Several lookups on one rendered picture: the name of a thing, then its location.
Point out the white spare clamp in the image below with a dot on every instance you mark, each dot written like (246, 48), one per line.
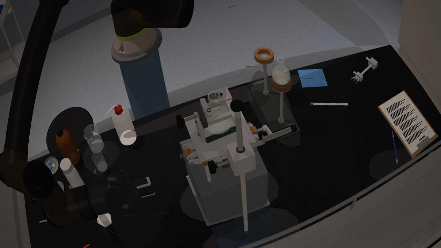
(365, 70)

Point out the large glass beaker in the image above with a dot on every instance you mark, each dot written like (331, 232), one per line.
(93, 139)

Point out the blue pen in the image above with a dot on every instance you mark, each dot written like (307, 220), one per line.
(394, 146)

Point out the grey lab jack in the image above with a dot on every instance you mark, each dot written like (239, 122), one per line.
(227, 196)

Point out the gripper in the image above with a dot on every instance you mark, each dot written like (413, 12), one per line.
(108, 196)

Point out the small round glass flask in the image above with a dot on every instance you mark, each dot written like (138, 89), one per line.
(281, 72)

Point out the white wash bottle red cap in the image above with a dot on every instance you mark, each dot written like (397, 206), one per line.
(125, 129)

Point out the white cradle with green pad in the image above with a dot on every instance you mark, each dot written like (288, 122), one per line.
(220, 137)

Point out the white capped plastic bottle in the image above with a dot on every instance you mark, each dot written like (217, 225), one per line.
(70, 172)

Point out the brown clipboard with paper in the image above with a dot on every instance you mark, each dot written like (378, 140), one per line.
(408, 124)

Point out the white stand rod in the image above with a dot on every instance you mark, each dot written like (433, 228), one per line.
(244, 193)

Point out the white spatula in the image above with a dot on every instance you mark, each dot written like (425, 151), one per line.
(329, 103)

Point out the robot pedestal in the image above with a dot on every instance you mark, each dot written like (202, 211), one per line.
(144, 86)

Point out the small glass beaker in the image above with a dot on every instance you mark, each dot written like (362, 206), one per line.
(100, 163)

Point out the dark blue mat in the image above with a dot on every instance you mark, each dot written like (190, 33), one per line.
(262, 230)

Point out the blue cloth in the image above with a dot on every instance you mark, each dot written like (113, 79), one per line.
(312, 78)

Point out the amber glass bottle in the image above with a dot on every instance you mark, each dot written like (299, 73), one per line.
(67, 146)

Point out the large round glass flask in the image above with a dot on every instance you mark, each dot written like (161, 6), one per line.
(217, 122)

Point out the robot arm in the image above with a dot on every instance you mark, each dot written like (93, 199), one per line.
(31, 69)

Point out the grey flask rack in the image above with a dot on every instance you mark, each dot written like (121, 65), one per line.
(272, 110)

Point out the petri dish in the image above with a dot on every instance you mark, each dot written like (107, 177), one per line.
(51, 164)

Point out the white stand clamp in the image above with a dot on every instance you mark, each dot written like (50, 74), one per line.
(241, 160)

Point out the black round knob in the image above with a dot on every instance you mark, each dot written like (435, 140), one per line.
(180, 121)
(212, 167)

